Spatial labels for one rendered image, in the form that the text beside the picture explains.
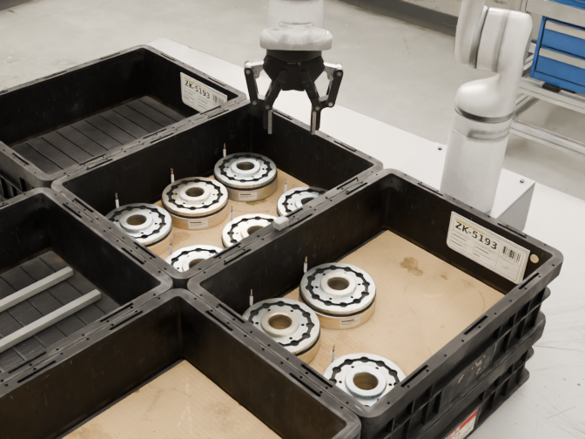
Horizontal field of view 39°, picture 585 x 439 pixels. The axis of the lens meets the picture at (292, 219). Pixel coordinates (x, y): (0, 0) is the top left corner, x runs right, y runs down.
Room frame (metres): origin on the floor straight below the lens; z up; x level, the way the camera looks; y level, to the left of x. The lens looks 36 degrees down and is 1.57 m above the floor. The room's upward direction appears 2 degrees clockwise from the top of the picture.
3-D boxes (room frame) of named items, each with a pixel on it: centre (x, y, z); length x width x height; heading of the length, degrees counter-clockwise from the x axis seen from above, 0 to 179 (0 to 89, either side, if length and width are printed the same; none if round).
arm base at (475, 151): (1.15, -0.29, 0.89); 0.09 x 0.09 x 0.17; 61
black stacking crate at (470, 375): (0.80, -0.11, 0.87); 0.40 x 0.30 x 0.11; 137
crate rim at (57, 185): (1.00, 0.10, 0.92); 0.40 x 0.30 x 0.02; 137
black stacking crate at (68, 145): (1.21, 0.32, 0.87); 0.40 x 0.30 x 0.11; 137
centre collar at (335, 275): (0.84, -0.06, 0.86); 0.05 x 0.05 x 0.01
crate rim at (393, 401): (0.80, -0.11, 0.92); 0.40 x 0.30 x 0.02; 137
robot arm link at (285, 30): (1.01, 0.01, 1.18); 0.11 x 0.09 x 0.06; 2
